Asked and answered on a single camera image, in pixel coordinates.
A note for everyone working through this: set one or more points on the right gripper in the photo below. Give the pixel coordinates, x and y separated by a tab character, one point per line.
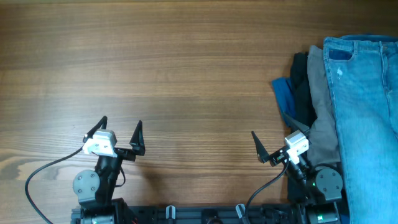
262	153

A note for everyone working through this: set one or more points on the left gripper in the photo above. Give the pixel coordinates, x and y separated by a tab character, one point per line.
135	143

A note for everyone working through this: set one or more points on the light blue denim jeans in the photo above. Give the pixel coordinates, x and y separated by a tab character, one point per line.
362	77

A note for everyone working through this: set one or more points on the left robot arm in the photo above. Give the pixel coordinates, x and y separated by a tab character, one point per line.
95	188

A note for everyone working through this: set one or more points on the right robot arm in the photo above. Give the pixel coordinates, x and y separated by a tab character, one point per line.
320	185

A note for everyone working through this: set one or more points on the black garment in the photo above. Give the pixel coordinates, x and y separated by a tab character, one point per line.
304	110

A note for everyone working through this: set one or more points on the dark blue garment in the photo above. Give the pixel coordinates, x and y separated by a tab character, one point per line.
284	95

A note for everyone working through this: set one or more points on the grey shorts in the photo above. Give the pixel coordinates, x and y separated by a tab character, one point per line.
324	147

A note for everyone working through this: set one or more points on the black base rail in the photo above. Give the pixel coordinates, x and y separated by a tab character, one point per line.
266	213

